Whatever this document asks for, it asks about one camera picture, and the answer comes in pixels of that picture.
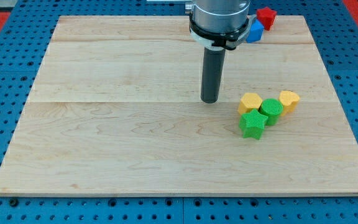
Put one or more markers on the yellow heart block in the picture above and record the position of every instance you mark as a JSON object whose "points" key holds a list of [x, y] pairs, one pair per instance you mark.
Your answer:
{"points": [[289, 101]]}

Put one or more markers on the yellow hexagon block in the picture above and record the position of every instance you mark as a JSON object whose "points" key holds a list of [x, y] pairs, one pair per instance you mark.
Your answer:
{"points": [[248, 102]]}

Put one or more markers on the green star block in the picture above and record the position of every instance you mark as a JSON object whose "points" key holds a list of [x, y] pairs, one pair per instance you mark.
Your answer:
{"points": [[252, 124]]}

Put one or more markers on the light wooden board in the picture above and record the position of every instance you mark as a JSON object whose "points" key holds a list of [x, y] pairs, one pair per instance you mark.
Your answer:
{"points": [[115, 111]]}

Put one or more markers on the green cylinder block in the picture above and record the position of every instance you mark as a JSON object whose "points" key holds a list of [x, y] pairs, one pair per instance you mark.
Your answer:
{"points": [[271, 108]]}

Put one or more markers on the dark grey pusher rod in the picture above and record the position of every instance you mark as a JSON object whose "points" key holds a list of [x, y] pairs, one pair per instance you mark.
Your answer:
{"points": [[213, 62]]}

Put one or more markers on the blue cube block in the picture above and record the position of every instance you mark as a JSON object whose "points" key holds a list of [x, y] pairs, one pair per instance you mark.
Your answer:
{"points": [[256, 32]]}

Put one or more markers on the red pentagon block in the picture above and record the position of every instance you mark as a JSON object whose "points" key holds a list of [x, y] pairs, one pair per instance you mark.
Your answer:
{"points": [[266, 17]]}

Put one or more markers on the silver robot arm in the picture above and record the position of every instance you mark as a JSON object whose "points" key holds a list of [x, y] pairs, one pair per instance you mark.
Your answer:
{"points": [[220, 24]]}

